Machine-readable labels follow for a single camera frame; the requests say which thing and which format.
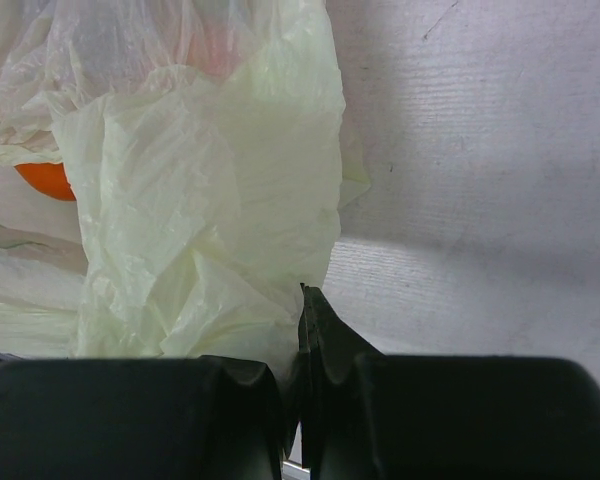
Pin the orange fruit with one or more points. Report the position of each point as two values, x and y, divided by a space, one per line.
48 179

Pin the pale green plastic bag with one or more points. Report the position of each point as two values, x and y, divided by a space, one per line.
208 150

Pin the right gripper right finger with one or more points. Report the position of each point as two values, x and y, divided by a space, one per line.
370 415

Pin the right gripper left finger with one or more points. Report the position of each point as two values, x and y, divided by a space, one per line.
207 418

